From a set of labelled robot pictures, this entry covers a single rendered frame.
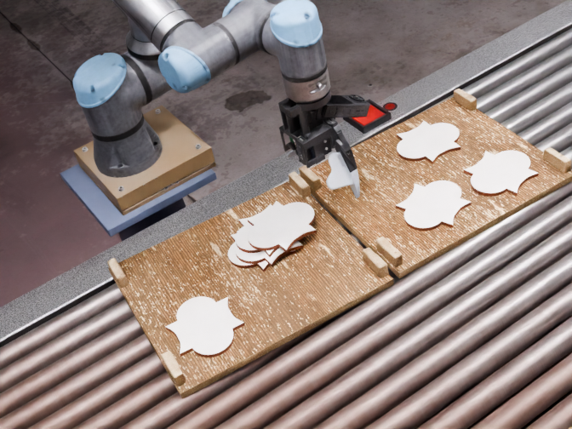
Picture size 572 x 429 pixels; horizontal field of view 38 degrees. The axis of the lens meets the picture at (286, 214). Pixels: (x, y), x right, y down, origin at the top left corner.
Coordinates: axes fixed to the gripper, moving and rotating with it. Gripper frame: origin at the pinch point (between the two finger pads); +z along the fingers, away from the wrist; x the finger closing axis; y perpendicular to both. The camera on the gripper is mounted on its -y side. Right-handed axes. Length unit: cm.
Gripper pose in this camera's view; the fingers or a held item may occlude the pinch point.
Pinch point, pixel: (334, 177)
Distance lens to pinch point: 150.6
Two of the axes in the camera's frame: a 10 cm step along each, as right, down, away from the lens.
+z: 1.8, 7.3, 6.6
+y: -8.0, 4.9, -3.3
